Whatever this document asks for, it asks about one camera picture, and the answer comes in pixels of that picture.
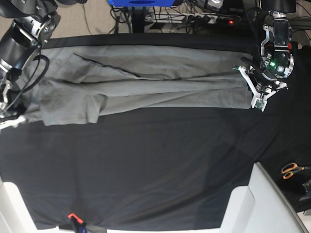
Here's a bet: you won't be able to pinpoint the blue plastic bin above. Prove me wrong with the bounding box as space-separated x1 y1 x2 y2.
107 0 174 7

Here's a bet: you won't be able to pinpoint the red black clamp bottom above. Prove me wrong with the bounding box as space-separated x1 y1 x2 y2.
68 213 88 233

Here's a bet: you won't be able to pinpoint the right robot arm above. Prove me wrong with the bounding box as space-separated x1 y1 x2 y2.
0 0 61 129

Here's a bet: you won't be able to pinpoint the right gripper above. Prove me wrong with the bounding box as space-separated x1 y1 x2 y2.
0 102 27 130

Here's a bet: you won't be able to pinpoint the white chair right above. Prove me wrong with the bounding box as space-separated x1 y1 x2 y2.
220 162 308 233

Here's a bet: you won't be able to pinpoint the red black clamp right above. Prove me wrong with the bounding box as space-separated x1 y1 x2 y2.
288 42 298 53

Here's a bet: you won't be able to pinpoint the white chair left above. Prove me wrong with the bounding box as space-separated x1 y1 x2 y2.
0 179 37 233

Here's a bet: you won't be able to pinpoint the black table cloth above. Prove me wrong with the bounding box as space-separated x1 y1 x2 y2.
0 33 311 231

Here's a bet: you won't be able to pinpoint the black metal tool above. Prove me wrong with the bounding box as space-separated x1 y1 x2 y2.
299 180 311 201

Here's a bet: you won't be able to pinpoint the black stand post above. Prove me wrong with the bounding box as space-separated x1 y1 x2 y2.
131 7 146 33

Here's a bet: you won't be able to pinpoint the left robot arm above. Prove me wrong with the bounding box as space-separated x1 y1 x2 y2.
234 0 296 111

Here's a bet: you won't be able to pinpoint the red black clamp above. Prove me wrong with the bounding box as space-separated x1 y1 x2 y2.
288 42 298 53
68 213 88 233

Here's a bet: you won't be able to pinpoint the orange handled scissors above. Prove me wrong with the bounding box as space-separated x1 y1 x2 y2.
281 163 311 180

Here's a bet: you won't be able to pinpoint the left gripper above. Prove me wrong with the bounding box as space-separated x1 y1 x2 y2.
233 57 288 112

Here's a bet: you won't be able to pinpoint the white chair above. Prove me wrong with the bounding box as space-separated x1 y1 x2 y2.
220 162 308 233
0 179 37 233

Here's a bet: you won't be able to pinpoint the grey T-shirt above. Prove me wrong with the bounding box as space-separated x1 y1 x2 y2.
24 46 252 126

